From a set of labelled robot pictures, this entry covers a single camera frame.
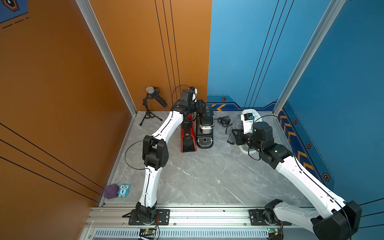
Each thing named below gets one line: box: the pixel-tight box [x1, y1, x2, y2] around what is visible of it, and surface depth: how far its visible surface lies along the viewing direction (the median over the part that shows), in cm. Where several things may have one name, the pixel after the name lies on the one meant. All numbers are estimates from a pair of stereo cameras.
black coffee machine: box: [196, 104, 215, 149], surface depth 91 cm
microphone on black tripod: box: [139, 86, 168, 126], surface depth 104 cm
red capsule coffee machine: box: [180, 113, 197, 153], surface depth 89 cm
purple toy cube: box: [103, 183, 120, 200], surface depth 79 cm
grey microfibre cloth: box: [227, 130, 237, 145], surface depth 74 cm
